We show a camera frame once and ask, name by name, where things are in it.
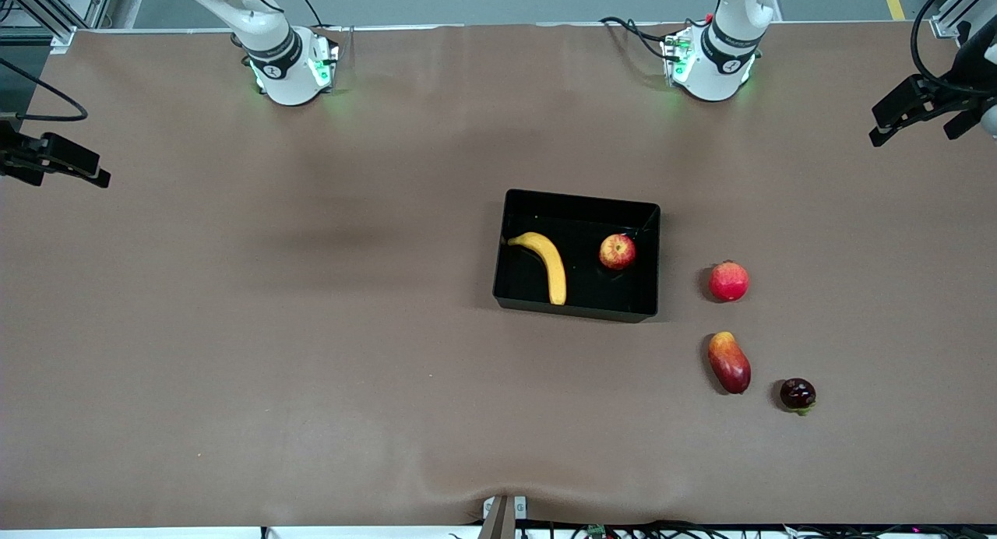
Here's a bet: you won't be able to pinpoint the dark purple mangosteen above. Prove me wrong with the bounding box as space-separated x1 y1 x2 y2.
780 378 817 416

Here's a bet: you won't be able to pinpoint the yellow banana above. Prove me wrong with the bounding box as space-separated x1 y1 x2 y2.
507 231 568 306

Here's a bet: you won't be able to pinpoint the red yellow mango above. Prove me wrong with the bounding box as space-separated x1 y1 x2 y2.
707 331 752 395

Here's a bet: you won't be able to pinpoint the round red pomegranate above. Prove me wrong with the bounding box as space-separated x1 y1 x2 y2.
707 260 750 303

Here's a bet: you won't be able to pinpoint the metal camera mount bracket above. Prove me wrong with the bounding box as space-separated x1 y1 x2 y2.
481 495 528 539

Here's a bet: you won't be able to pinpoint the aluminium frame profile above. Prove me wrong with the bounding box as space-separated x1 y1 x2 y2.
931 0 997 38
0 0 118 54

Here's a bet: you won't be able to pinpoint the red yellow apple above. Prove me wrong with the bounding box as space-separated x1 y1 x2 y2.
598 233 637 271

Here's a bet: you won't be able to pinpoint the black left arm base cable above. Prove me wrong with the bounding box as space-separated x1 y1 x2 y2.
599 16 680 62

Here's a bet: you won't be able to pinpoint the black plastic box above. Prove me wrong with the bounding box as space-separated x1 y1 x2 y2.
492 188 661 323

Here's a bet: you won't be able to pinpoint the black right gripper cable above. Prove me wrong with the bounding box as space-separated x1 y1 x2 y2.
0 58 89 124

